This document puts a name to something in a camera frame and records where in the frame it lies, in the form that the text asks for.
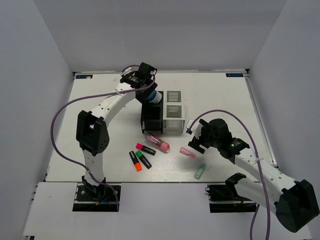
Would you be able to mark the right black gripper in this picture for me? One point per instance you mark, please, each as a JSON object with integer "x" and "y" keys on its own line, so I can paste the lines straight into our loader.
{"x": 195, "y": 144}

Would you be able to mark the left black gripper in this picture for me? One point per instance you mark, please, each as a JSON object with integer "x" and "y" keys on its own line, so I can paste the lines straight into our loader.
{"x": 142, "y": 96}

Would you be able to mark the blue glue jar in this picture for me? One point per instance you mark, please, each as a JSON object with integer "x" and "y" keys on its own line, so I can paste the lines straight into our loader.
{"x": 155, "y": 97}

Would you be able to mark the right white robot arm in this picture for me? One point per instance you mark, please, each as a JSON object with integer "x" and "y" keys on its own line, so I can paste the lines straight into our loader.
{"x": 293, "y": 202}

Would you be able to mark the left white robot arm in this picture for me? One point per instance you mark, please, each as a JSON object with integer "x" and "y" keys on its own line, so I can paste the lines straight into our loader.
{"x": 92, "y": 126}

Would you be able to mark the pink transparent tube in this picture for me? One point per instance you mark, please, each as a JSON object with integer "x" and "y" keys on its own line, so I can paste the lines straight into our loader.
{"x": 187, "y": 152}

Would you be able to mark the pink tube with pins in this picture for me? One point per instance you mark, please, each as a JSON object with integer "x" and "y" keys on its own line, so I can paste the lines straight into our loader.
{"x": 163, "y": 145}

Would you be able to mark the black mesh organizer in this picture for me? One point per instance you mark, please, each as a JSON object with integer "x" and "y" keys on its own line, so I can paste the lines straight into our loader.
{"x": 151, "y": 117}

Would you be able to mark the white mesh organizer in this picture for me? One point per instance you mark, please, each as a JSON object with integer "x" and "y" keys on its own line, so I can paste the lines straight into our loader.
{"x": 173, "y": 112}

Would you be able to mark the green transparent tube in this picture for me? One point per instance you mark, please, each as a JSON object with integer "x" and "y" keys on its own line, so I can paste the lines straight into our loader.
{"x": 198, "y": 174}

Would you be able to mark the green capped black highlighter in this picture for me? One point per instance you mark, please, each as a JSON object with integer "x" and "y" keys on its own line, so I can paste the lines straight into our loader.
{"x": 143, "y": 159}

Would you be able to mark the left blue corner label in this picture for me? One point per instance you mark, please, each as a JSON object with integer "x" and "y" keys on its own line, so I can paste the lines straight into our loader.
{"x": 84, "y": 76}

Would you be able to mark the blue corner label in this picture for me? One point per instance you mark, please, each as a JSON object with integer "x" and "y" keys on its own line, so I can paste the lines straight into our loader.
{"x": 234, "y": 75}
{"x": 84, "y": 76}

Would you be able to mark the pink capped black highlighter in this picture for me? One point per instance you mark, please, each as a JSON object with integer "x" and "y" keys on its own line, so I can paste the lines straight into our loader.
{"x": 145, "y": 149}

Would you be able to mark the orange capped black highlighter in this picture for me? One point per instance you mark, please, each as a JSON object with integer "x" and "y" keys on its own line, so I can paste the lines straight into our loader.
{"x": 135, "y": 161}

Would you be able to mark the right blue corner label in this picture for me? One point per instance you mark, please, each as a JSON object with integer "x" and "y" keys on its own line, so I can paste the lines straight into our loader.
{"x": 234, "y": 75}

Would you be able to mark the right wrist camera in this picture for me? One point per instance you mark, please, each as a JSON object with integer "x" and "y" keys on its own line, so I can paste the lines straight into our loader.
{"x": 194, "y": 129}

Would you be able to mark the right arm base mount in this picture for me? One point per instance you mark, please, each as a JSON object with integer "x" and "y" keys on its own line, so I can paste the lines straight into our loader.
{"x": 224, "y": 199}

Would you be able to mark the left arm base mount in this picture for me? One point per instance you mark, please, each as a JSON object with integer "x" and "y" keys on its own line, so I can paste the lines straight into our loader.
{"x": 86, "y": 201}

